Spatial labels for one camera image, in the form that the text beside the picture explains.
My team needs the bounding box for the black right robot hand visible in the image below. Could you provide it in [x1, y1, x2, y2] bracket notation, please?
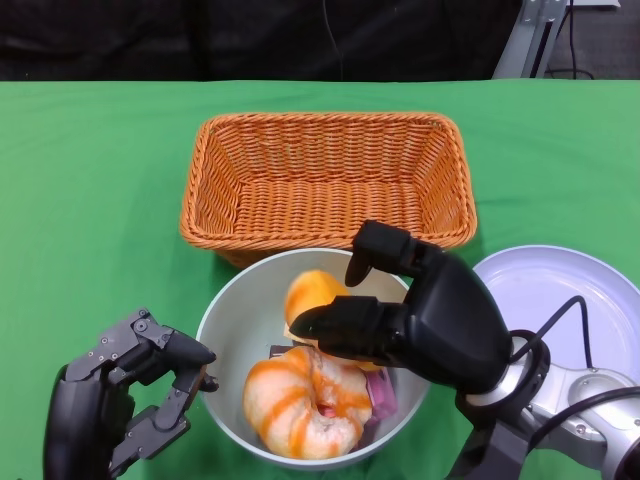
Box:
[289, 219, 514, 399]

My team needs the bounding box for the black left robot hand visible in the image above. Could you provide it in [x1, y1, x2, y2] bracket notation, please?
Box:
[42, 307, 220, 480]

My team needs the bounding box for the orange bagel bread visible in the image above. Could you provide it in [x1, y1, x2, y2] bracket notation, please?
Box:
[283, 269, 386, 374]

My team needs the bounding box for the grey round bowl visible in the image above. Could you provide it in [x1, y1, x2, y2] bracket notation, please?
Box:
[195, 247, 432, 472]

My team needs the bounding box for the pink cake slice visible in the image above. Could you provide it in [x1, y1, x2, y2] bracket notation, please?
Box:
[364, 372, 399, 426]

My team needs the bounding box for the white round plate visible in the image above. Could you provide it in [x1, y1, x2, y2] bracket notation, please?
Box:
[472, 243, 640, 374]

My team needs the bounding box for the yellow decorated cake slice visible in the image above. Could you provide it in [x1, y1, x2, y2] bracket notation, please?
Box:
[282, 324, 321, 349]

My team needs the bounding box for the orange wicker basket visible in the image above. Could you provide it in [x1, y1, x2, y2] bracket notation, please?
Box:
[178, 111, 476, 269]

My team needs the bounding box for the white orange-striped donut bread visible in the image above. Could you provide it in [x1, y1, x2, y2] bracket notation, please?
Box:
[242, 346, 374, 459]

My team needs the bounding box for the green tablecloth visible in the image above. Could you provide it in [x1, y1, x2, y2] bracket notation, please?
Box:
[0, 79, 640, 480]

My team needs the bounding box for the grey metal stand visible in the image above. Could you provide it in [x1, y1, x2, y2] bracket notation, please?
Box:
[492, 0, 574, 80]

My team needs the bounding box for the black fabric backdrop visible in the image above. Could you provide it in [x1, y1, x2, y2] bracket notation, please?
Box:
[0, 0, 521, 84]

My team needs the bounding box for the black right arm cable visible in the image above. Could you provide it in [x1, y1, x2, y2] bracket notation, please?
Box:
[507, 296, 595, 370]
[527, 385, 640, 446]

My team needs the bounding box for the black floor cable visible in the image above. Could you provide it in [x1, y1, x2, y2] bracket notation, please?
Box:
[545, 24, 596, 80]

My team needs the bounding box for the thin black hanging cable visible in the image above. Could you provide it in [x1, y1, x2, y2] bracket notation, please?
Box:
[322, 0, 346, 84]

